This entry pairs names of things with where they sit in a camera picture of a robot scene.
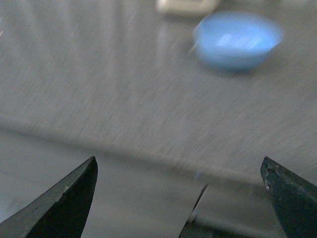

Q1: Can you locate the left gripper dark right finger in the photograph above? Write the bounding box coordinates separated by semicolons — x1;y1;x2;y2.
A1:
261;157;317;238

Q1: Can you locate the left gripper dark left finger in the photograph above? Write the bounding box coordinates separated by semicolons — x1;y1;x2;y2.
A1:
0;156;98;238

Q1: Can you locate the blue bowl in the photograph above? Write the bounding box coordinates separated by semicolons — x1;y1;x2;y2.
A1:
193;10;284;72

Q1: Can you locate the cream toaster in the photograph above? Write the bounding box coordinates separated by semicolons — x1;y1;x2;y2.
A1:
156;0;221;16

